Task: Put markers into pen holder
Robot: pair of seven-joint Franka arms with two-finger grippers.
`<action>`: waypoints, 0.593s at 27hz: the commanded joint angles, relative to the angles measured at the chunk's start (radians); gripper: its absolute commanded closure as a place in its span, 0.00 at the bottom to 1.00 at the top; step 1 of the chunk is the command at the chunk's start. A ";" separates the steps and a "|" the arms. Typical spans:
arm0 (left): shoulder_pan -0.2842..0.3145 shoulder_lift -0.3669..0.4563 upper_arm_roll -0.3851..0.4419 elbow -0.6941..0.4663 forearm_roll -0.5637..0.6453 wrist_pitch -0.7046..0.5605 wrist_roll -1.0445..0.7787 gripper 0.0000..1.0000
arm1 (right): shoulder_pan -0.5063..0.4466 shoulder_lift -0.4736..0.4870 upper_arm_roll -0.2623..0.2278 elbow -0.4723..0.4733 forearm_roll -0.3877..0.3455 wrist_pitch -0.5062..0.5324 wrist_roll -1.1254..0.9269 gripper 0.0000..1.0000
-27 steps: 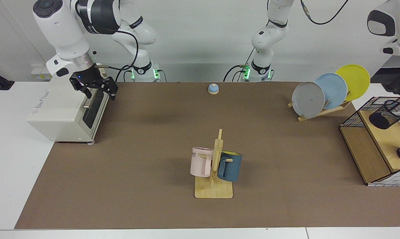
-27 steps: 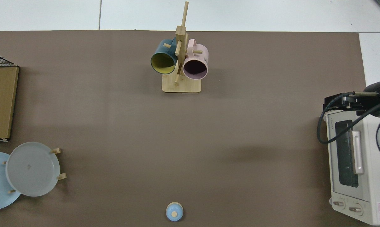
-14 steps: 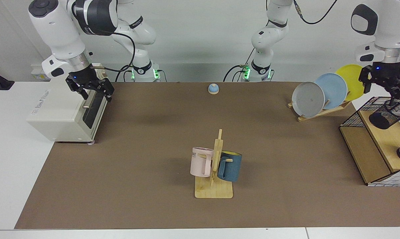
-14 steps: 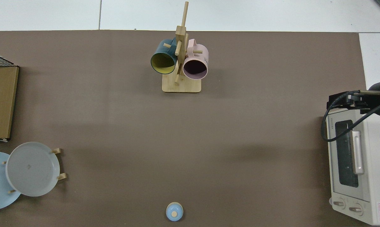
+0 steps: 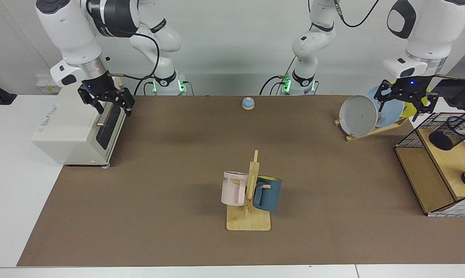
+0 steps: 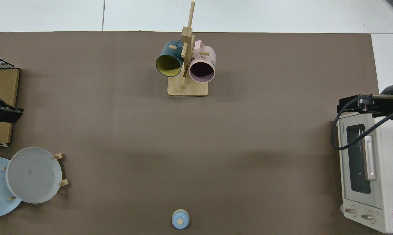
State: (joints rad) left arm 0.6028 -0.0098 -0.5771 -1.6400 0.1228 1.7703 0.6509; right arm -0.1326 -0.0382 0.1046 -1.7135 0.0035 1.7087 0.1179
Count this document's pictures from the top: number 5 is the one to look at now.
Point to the black mesh pen holder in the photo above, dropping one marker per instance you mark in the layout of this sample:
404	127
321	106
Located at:
442	141

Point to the light blue plate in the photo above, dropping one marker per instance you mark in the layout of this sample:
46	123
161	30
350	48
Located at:
392	112

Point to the yellow plate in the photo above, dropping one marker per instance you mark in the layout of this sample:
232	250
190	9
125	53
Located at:
408	110

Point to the grey plate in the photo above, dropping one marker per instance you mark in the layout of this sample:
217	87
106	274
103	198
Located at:
357	116

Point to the black bulky equipment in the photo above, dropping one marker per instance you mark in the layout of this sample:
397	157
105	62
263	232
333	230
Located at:
464	96

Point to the wooden plate rack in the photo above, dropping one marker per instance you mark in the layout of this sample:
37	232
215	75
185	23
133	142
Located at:
386	128

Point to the pale toaster oven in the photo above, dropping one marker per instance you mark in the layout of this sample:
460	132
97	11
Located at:
70	131

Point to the black stand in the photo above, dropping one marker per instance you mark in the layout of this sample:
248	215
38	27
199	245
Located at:
0	96

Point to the brown table cloth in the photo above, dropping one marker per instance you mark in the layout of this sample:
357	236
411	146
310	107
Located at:
159	193

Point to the small blue round bell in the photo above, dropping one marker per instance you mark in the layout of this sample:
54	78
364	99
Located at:
248	103

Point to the pink cup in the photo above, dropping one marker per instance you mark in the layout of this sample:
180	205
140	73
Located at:
230	191

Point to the dark blue cup yellow inside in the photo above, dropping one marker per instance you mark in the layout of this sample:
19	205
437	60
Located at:
269	195

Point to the wooden cup stand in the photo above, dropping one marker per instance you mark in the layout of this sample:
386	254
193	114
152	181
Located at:
249	222

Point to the white wall socket box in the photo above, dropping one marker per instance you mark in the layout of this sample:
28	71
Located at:
43	85

